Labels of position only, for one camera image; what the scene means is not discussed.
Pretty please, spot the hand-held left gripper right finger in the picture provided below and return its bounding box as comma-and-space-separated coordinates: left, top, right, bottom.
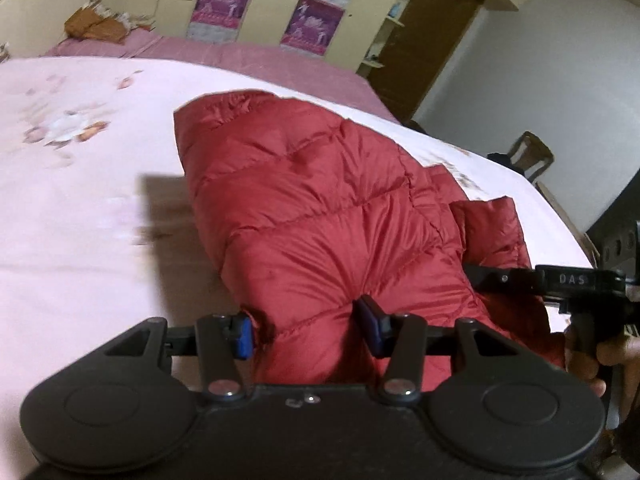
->
352, 295, 522, 406

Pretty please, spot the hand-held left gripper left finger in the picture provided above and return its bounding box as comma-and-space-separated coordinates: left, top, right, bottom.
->
102, 312, 253, 404

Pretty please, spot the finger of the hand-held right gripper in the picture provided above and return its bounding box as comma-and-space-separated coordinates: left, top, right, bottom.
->
462, 261, 540, 296

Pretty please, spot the red down jacket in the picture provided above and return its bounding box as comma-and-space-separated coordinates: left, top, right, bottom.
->
172, 89, 568, 387

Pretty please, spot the person's right hand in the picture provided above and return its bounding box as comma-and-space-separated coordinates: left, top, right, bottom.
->
564, 330, 640, 396

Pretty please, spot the wooden chair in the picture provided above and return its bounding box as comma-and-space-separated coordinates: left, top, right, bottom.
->
506, 131, 555, 184

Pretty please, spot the pink floral quilt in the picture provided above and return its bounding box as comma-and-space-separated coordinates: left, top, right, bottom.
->
0, 55, 597, 480

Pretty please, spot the brown wooden door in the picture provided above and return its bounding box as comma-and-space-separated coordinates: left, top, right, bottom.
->
366, 0, 489, 124

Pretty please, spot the yellow corner shelf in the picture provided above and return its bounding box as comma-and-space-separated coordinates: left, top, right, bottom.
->
357, 0, 432, 69

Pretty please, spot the pink bed sheet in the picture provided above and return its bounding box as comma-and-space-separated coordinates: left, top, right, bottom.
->
42, 30, 402, 124

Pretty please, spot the yellow wardrobe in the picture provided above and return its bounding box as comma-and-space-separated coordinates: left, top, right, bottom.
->
125, 0, 432, 75

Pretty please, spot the orange-brown cloth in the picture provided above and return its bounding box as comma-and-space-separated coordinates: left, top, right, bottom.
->
64, 5, 128, 45

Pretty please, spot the cream headboard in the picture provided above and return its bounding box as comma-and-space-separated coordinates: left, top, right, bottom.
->
0, 0, 98, 58

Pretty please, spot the purple wall poster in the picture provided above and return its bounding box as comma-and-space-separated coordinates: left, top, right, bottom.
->
281, 0, 347, 57
189, 0, 257, 42

